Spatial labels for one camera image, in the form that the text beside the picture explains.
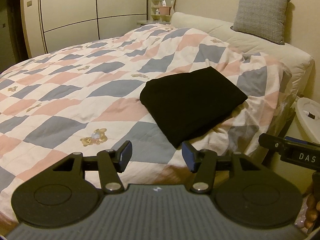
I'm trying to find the black garment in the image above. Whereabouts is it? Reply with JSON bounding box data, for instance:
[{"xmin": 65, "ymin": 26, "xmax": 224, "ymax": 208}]
[{"xmin": 139, "ymin": 67, "xmax": 247, "ymax": 148}]

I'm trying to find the person's right hand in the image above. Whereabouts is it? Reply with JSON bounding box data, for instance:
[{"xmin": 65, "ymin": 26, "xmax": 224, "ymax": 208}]
[{"xmin": 304, "ymin": 183, "xmax": 319, "ymax": 229}]

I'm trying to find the white round bedside table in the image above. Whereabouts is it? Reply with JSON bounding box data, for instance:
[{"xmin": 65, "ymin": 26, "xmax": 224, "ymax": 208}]
[{"xmin": 296, "ymin": 98, "xmax": 320, "ymax": 143}]

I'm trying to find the checkered pastel quilt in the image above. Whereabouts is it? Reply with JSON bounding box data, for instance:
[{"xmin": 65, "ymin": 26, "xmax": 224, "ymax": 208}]
[{"xmin": 1, "ymin": 24, "xmax": 292, "ymax": 226}]

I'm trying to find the grey woven pillow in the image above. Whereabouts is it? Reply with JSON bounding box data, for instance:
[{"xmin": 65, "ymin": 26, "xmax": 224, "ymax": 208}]
[{"xmin": 231, "ymin": 0, "xmax": 291, "ymax": 45}]

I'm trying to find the white panelled wardrobe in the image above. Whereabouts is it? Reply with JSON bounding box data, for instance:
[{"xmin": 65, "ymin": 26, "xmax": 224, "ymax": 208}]
[{"xmin": 21, "ymin": 0, "xmax": 149, "ymax": 57}]

